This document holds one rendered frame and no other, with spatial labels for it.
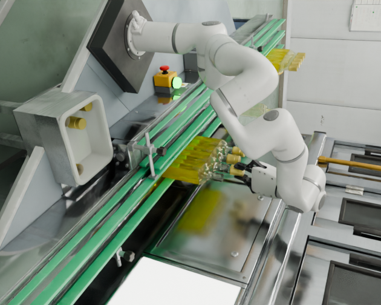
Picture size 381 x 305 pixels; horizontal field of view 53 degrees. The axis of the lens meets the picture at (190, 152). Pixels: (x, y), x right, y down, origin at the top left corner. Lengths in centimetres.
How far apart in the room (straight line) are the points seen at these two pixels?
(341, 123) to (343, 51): 134
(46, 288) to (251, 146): 57
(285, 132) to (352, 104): 655
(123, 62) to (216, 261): 68
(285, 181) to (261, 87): 26
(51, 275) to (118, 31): 72
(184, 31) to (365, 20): 591
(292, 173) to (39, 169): 68
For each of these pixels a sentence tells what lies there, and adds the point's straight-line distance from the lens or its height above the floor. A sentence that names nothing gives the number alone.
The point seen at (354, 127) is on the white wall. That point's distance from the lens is 763.
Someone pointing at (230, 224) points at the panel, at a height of 119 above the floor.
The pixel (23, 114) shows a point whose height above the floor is 71.
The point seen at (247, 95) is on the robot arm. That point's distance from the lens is 91.
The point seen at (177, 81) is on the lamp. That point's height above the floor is 85.
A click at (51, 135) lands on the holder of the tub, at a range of 107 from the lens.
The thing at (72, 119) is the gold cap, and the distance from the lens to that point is 112.
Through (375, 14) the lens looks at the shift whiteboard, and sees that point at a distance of 694.
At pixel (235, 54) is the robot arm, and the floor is 123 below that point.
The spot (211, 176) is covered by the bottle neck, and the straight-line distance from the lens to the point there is 126.
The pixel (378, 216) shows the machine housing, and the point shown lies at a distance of 145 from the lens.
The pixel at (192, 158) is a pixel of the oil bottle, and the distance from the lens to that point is 132.
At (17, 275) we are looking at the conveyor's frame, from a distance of 101.
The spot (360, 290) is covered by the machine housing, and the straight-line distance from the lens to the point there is 121.
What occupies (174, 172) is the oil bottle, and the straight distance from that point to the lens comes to 130.
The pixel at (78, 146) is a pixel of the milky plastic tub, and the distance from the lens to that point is 119.
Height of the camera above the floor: 153
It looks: 23 degrees down
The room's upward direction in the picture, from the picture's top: 100 degrees clockwise
